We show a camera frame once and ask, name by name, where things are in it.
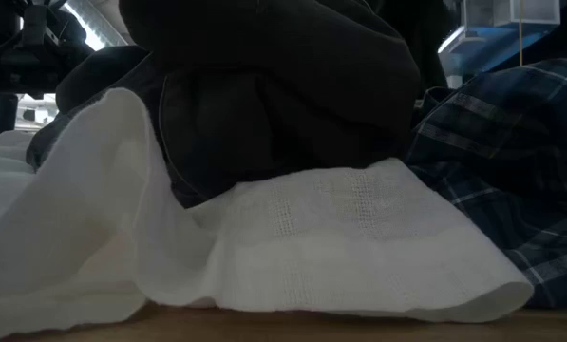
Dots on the thin yellow rod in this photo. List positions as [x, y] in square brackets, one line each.
[521, 43]

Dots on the silver spiral ceiling duct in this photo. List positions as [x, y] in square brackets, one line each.
[90, 28]

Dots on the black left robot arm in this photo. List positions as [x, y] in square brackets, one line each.
[5, 114]

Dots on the blue panel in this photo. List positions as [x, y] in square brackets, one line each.
[501, 43]

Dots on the blue plaid shirt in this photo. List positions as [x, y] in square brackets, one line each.
[501, 166]

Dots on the black garment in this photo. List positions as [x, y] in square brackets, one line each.
[288, 95]

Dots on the white woven gauze towel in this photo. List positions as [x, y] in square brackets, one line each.
[359, 247]

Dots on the clear plastic box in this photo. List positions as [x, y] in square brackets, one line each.
[511, 12]

